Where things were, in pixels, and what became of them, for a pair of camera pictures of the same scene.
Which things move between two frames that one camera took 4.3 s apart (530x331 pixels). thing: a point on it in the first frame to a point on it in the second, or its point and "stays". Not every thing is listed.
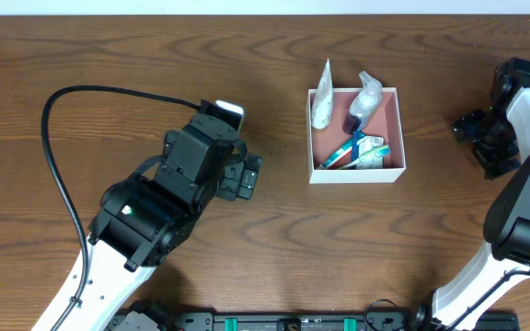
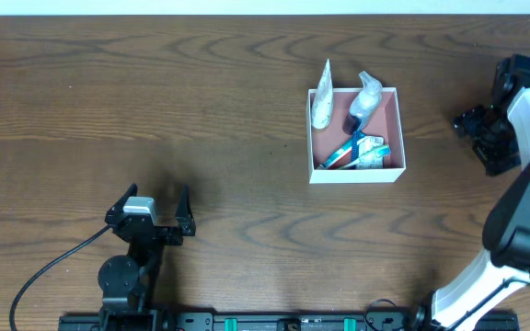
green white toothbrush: (381, 152) stays
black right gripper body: (469, 127) stays
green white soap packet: (366, 144) stays
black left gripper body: (240, 179) to (163, 230)
